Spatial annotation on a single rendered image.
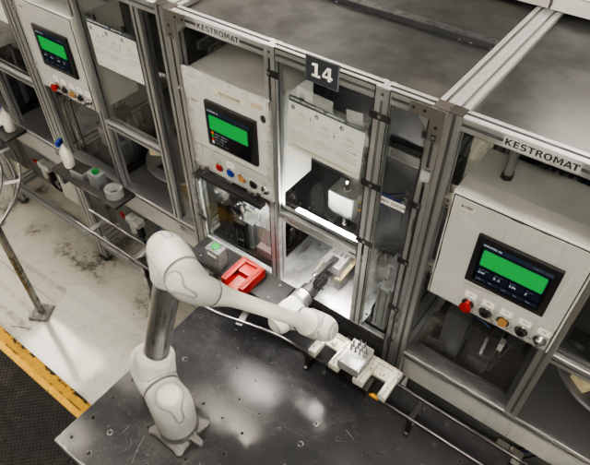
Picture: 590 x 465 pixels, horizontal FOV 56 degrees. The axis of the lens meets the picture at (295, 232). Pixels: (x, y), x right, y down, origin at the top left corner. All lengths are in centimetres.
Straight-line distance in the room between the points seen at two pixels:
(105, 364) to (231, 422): 128
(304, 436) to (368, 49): 150
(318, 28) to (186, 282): 95
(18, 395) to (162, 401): 150
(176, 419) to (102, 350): 143
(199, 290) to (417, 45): 105
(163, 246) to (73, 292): 205
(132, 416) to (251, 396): 50
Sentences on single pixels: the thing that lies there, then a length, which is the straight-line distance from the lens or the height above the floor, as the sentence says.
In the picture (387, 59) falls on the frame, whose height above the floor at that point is 201.
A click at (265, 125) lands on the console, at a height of 173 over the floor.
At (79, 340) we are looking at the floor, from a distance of 367.
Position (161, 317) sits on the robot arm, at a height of 119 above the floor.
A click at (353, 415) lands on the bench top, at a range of 245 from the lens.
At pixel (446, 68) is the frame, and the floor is 201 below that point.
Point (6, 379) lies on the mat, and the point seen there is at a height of 1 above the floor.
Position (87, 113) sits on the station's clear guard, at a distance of 304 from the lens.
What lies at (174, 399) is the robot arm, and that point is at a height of 95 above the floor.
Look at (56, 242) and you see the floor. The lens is 429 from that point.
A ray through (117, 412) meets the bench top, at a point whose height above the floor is 68.
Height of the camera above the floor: 286
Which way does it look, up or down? 45 degrees down
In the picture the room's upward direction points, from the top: straight up
